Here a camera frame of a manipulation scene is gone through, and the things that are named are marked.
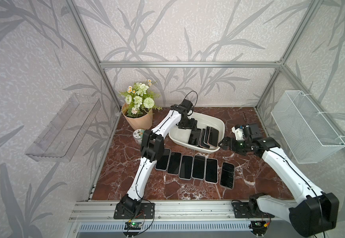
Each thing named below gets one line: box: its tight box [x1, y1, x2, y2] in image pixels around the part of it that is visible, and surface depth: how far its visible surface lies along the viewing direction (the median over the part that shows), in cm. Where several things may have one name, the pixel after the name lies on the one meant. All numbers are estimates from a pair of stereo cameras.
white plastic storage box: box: [168, 123, 205, 154], surface depth 99 cm
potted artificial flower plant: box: [118, 79, 163, 131], surface depth 88 cm
